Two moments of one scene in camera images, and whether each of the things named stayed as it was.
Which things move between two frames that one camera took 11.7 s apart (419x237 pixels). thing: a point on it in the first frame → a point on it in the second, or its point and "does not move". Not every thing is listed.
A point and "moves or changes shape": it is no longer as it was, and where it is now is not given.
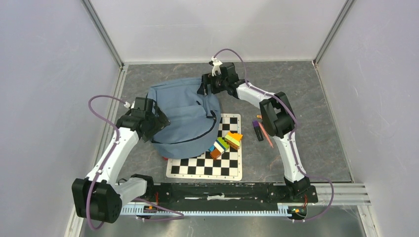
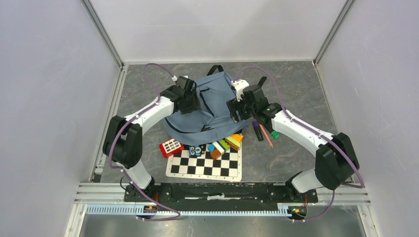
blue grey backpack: [195, 118] moves or changes shape
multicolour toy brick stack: [231, 139] does not move
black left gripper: [161, 121] → [195, 104]
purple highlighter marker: [258, 130] does not move
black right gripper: [208, 79] → [233, 105]
